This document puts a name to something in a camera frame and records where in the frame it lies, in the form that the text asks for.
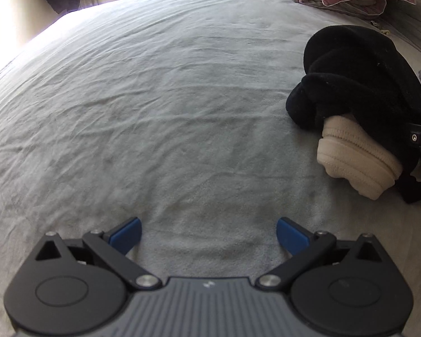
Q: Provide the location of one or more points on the grey quilted blanket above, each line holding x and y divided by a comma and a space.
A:
415, 24

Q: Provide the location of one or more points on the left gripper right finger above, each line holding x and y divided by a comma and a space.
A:
339, 287

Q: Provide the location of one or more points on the black fleece garment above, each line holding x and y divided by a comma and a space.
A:
358, 71

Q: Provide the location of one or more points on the beige fleece garment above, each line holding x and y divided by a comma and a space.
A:
346, 151

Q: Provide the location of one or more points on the grey bed sheet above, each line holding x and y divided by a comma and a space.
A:
174, 111

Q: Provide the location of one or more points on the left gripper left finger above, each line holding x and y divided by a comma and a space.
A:
71, 287

